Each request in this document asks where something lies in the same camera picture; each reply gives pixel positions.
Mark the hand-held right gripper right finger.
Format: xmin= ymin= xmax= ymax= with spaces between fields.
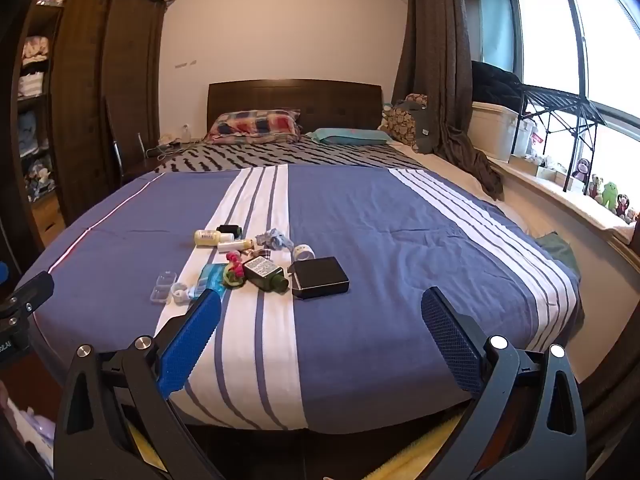
xmin=420 ymin=286 xmax=588 ymax=480

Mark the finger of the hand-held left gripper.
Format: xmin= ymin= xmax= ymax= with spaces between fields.
xmin=0 ymin=271 xmax=55 ymax=318

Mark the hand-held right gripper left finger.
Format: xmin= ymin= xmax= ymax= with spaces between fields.
xmin=52 ymin=288 xmax=226 ymax=480

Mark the pink pipe cleaner flower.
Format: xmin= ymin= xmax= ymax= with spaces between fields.
xmin=222 ymin=252 xmax=247 ymax=290

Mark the clear plastic case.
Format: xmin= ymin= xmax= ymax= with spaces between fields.
xmin=149 ymin=271 xmax=178 ymax=305

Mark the blue plastic packet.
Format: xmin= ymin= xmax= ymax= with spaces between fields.
xmin=192 ymin=263 xmax=228 ymax=297

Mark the dark green labelled bottle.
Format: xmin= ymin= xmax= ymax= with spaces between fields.
xmin=242 ymin=256 xmax=291 ymax=293

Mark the cream plastic bottle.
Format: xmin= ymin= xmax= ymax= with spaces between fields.
xmin=217 ymin=238 xmax=256 ymax=254
xmin=194 ymin=229 xmax=235 ymax=247

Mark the blue white striped blanket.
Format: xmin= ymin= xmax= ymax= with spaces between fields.
xmin=15 ymin=165 xmax=583 ymax=433

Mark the cream fluffy rug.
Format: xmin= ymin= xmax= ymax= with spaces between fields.
xmin=122 ymin=407 xmax=468 ymax=480

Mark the blue grey cloth toy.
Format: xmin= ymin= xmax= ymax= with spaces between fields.
xmin=255 ymin=228 xmax=295 ymax=251

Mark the green cloth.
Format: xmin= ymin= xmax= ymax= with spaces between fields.
xmin=535 ymin=231 xmax=582 ymax=282

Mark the black rectangular box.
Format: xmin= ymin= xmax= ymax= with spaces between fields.
xmin=289 ymin=256 xmax=350 ymax=301

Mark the dark chair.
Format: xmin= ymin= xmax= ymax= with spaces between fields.
xmin=102 ymin=95 xmax=153 ymax=183

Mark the grey cushion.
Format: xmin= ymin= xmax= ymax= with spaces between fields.
xmin=412 ymin=106 xmax=447 ymax=155

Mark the white storage box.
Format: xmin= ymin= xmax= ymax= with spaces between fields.
xmin=467 ymin=101 xmax=534 ymax=163

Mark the grey zebra striped blanket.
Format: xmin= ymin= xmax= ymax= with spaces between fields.
xmin=157 ymin=140 xmax=427 ymax=175

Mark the green frog plush toy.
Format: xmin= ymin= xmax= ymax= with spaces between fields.
xmin=599 ymin=181 xmax=620 ymax=211

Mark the stack of folded clothes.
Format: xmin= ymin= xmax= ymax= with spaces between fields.
xmin=16 ymin=34 xmax=55 ymax=158

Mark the brown patterned cushion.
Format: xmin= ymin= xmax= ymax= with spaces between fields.
xmin=382 ymin=102 xmax=419 ymax=149

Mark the dark wooden wardrobe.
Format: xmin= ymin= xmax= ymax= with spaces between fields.
xmin=10 ymin=0 xmax=168 ymax=253

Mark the teal pillow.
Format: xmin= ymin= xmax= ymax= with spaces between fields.
xmin=306 ymin=127 xmax=395 ymax=147

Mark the plaid pillow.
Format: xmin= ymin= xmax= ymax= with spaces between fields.
xmin=206 ymin=109 xmax=303 ymax=145

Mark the black jacket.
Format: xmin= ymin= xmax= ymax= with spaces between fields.
xmin=471 ymin=60 xmax=532 ymax=109

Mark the black folding rack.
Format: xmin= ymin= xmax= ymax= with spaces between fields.
xmin=510 ymin=82 xmax=609 ymax=194

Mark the dark wooden headboard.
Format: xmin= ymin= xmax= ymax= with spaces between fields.
xmin=207 ymin=79 xmax=384 ymax=137

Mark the brown curtain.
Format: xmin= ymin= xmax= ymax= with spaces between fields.
xmin=392 ymin=0 xmax=506 ymax=202

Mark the window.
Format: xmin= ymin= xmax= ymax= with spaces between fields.
xmin=514 ymin=0 xmax=640 ymax=143

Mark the teal window blind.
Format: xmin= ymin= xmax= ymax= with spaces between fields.
xmin=475 ymin=0 xmax=517 ymax=74

